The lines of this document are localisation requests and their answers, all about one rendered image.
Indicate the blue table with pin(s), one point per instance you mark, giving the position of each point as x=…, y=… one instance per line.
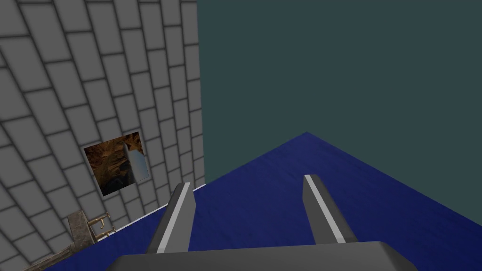
x=376, y=210

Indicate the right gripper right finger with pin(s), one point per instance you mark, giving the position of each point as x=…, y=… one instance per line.
x=324, y=212

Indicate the stone sink with brass tap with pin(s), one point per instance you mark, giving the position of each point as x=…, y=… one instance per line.
x=81, y=234

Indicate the brown framed wall picture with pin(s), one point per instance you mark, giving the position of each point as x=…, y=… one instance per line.
x=116, y=162

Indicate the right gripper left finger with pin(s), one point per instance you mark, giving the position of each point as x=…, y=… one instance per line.
x=177, y=222

